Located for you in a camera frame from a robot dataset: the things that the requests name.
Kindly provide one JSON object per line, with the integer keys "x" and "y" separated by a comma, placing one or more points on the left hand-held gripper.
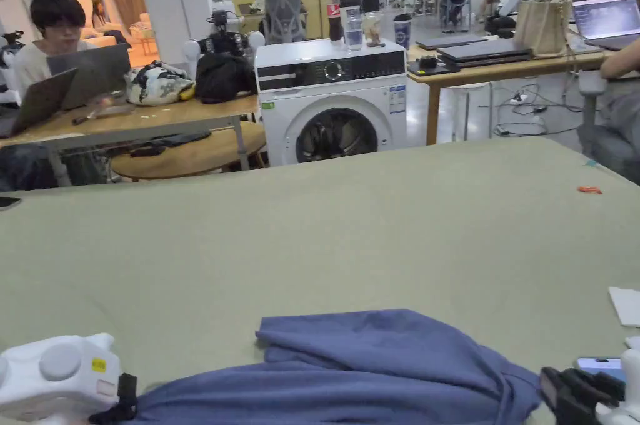
{"x": 47, "y": 385}

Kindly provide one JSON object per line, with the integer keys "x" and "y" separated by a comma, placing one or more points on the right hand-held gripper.
{"x": 612, "y": 395}

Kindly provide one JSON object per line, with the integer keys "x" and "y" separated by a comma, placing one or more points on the blue shirt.
{"x": 380, "y": 370}

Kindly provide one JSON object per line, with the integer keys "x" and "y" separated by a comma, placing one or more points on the phone with pale screen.
{"x": 600, "y": 365}

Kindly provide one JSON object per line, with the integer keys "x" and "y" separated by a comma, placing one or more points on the white paper sheet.
{"x": 627, "y": 306}

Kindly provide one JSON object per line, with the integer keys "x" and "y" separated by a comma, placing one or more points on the small orange clip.
{"x": 590, "y": 190}

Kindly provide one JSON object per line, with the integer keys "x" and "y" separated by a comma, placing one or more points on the bed with pale green sheet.
{"x": 320, "y": 235}

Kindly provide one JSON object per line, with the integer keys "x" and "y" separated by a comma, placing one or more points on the white power strip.
{"x": 519, "y": 98}

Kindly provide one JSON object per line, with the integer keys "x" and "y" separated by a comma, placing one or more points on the grey armchair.
{"x": 592, "y": 95}

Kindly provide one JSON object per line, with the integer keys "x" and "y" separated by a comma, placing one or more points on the white washing machine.
{"x": 332, "y": 110}

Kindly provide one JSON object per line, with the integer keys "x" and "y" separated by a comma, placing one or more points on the black and white robot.
{"x": 225, "y": 40}

